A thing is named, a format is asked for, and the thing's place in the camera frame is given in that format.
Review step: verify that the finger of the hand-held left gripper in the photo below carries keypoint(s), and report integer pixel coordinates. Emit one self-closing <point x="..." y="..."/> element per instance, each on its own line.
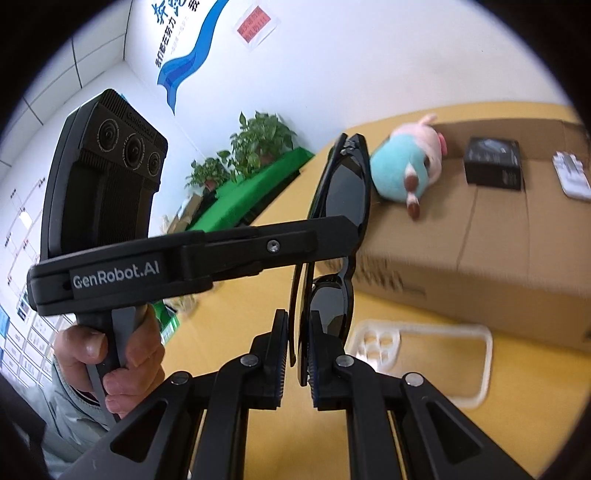
<point x="277" y="247"/>

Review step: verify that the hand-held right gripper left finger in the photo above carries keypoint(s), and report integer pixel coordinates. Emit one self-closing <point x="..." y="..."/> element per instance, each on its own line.
<point x="277" y="369"/>

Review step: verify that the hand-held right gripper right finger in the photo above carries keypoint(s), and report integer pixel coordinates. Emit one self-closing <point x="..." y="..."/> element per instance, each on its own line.
<point x="323" y="378"/>

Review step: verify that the black sunglasses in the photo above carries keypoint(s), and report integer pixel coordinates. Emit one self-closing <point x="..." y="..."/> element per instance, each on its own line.
<point x="341" y="184"/>

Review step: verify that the brown cardboard box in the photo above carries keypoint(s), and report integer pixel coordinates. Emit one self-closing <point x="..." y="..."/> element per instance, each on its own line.
<point x="508" y="240"/>

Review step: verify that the small black box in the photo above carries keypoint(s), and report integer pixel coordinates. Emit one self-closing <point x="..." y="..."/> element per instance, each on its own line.
<point x="491" y="159"/>

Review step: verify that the person's left forearm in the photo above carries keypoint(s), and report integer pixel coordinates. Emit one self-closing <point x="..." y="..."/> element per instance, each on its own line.
<point x="69" y="415"/>

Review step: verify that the wooden desktop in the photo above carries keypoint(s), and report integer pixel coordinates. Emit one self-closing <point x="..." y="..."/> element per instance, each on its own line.
<point x="277" y="194"/>

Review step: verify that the person's left hand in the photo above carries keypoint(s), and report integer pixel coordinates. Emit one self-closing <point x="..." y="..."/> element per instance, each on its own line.
<point x="143" y="350"/>

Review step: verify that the white phone case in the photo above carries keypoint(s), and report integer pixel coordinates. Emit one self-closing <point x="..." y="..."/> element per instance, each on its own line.
<point x="374" y="341"/>

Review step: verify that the small green potted plant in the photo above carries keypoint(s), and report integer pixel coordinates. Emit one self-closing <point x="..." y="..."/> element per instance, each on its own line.
<point x="207" y="173"/>

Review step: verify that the large green potted plant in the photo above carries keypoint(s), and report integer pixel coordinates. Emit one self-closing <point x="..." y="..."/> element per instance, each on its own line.
<point x="263" y="138"/>

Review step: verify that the blue and pink plush pig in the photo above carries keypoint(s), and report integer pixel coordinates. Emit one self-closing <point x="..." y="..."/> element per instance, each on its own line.
<point x="397" y="170"/>

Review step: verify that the white rectangular device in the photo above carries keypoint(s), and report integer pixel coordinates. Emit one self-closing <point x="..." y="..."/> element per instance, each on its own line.
<point x="572" y="175"/>

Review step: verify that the blue wave wall decal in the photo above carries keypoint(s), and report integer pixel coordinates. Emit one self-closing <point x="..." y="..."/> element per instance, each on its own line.
<point x="189" y="64"/>

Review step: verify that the row of wall papers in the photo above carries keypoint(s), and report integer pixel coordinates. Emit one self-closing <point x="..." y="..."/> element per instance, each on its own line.
<point x="27" y="341"/>

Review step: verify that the red wall notice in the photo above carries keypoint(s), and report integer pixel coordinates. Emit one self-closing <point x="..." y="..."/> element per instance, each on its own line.
<point x="256" y="25"/>

